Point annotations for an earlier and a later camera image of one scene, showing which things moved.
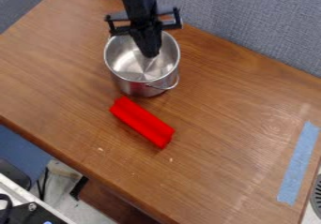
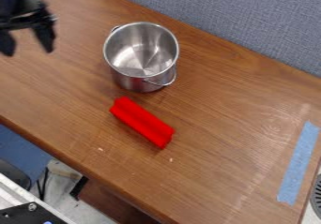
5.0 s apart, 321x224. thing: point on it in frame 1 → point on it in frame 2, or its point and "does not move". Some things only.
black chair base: x=15 y=174 does not move
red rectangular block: x=142 y=121 does not move
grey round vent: x=316 y=199 does not move
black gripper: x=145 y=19 → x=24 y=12
